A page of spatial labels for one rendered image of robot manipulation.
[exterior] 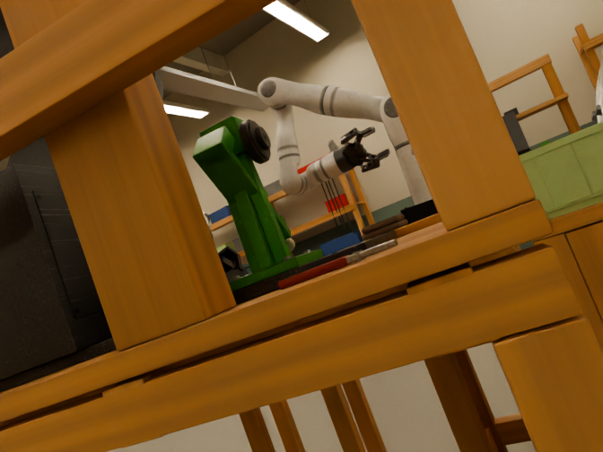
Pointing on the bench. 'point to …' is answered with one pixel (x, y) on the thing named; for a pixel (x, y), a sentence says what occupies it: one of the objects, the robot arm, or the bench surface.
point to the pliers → (335, 265)
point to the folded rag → (384, 227)
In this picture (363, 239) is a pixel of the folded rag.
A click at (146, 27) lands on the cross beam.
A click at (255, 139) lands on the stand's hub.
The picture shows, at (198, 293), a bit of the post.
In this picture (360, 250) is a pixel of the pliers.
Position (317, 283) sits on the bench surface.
